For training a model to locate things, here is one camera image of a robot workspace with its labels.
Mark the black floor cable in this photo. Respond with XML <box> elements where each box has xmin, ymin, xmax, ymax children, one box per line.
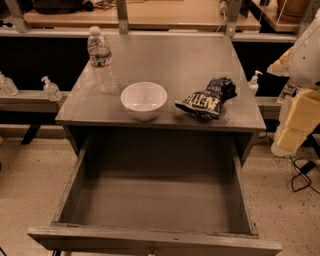
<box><xmin>288</xmin><ymin>155</ymin><xmax>320</xmax><ymax>195</ymax></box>

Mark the clear bottle far left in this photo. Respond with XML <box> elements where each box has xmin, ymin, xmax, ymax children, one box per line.
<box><xmin>0</xmin><ymin>71</ymin><xmax>19</xmax><ymax>96</ymax></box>

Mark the wooden background table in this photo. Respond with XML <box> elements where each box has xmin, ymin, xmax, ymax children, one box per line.
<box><xmin>23</xmin><ymin>0</ymin><xmax>262</xmax><ymax>33</ymax></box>

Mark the white bowl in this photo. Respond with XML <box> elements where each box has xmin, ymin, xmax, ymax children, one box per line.
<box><xmin>120</xmin><ymin>82</ymin><xmax>167</xmax><ymax>121</ymax></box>

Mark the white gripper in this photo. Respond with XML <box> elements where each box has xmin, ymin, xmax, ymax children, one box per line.
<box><xmin>267</xmin><ymin>48</ymin><xmax>320</xmax><ymax>157</ymax></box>

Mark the clear plastic water bottle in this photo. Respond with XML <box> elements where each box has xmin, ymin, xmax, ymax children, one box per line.
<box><xmin>87</xmin><ymin>26</ymin><xmax>117</xmax><ymax>93</ymax></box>

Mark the open grey top drawer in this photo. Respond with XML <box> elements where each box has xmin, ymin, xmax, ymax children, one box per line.
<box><xmin>28</xmin><ymin>134</ymin><xmax>282</xmax><ymax>256</ymax></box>

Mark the clear sanitizer pump bottle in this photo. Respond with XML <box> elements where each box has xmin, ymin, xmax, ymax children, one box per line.
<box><xmin>41</xmin><ymin>76</ymin><xmax>62</xmax><ymax>101</ymax></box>

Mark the dark blue chip bag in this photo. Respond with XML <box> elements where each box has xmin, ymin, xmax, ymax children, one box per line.
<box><xmin>175</xmin><ymin>77</ymin><xmax>237</xmax><ymax>120</ymax></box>

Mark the white sanitizer pump bottle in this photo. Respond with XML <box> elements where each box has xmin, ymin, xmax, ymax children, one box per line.
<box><xmin>248</xmin><ymin>70</ymin><xmax>262</xmax><ymax>94</ymax></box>

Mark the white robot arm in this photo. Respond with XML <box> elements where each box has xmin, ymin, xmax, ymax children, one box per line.
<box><xmin>267</xmin><ymin>10</ymin><xmax>320</xmax><ymax>157</ymax></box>

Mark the low grey bench left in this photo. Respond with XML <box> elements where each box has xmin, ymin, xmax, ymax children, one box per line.
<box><xmin>0</xmin><ymin>90</ymin><xmax>70</xmax><ymax>145</ymax></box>

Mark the small background water bottle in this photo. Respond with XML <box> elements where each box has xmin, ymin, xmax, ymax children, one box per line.
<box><xmin>277</xmin><ymin>79</ymin><xmax>298</xmax><ymax>103</ymax></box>

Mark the grey wooden cabinet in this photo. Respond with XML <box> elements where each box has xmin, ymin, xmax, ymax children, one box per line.
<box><xmin>56</xmin><ymin>32</ymin><xmax>265</xmax><ymax>162</ymax></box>

